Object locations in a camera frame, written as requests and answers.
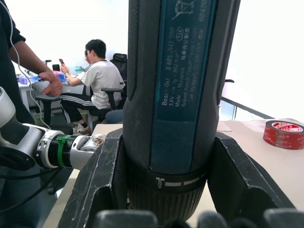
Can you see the black mesh office chair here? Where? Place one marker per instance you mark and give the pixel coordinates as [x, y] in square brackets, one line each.
[120, 63]

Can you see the grey chair back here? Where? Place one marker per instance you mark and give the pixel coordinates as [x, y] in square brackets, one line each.
[39, 86]

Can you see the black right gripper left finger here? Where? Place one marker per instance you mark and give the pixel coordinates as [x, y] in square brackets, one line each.
[99, 178]

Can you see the standing person in black shirt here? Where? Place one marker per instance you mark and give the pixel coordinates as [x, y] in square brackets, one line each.
[7, 59]

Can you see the seated person in white shirt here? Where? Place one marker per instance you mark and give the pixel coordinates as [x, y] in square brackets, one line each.
[102, 80]

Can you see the red adhesive tape roll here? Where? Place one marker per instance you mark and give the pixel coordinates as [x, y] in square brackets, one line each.
[282, 136]

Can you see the standing person's hand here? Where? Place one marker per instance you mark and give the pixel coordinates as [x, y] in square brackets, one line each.
[54, 86]

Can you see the black armrest office chair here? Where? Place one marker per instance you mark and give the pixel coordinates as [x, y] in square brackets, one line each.
[114, 95]

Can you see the smartphone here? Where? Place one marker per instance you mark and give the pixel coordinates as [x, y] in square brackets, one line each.
[61, 62]

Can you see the dark blue electric screwdriver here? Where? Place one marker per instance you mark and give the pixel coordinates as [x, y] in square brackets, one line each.
[175, 95]

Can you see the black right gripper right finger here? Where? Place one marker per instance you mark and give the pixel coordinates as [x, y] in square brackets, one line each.
[237, 180]

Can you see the green zip tie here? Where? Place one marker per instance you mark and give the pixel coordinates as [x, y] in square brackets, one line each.
[62, 152]

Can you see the green drinking bottle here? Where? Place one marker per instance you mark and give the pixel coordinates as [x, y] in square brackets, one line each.
[79, 69]

